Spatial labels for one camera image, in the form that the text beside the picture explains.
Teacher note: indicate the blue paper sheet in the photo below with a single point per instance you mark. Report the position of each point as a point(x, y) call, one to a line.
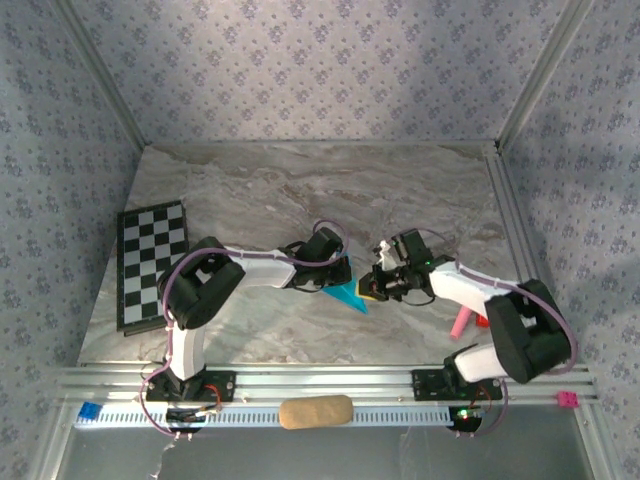
point(350, 298)

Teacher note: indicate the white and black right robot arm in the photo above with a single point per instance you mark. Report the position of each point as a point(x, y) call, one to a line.
point(460, 290)

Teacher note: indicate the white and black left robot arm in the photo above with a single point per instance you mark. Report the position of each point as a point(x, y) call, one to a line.
point(265, 270)

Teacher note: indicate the grey metal sheet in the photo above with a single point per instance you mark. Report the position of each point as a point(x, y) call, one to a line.
point(320, 455)

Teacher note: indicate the pink marker pen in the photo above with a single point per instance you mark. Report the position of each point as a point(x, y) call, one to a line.
point(461, 324)

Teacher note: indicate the small red object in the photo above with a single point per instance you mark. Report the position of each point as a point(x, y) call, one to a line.
point(482, 321)

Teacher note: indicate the tan oval sponge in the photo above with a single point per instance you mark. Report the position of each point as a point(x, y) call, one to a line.
point(316, 411)

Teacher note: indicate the circuit board with green light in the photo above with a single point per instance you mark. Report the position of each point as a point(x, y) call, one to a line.
point(467, 417)

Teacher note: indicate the black and white chessboard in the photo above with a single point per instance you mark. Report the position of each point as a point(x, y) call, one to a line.
point(145, 260)

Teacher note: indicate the small pink block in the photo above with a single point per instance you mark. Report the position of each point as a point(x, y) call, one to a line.
point(568, 399)

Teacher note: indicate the small blue block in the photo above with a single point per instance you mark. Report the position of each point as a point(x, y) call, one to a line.
point(90, 410)

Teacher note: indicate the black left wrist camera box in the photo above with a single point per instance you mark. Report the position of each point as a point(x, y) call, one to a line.
point(322, 246)

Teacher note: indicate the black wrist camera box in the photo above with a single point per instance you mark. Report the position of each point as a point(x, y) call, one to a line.
point(412, 246)
point(322, 246)

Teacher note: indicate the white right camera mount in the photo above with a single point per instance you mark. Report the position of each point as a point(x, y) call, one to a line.
point(386, 254)

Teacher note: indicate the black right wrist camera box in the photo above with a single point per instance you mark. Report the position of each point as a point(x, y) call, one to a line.
point(412, 246)

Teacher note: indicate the long aluminium mounting rail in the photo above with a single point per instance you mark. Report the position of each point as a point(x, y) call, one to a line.
point(320, 380)

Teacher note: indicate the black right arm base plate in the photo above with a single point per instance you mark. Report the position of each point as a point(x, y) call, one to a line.
point(425, 385)

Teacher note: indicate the aluminium side rail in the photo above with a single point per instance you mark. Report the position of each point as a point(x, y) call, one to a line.
point(505, 200)

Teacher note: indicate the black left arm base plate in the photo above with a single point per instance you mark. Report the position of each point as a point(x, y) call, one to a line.
point(222, 385)

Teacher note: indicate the aluminium corner post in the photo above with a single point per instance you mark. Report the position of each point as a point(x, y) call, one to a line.
point(105, 75)
point(542, 75)

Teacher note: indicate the aluminium frame leg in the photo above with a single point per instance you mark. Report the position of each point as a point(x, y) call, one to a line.
point(50, 445)
point(595, 445)

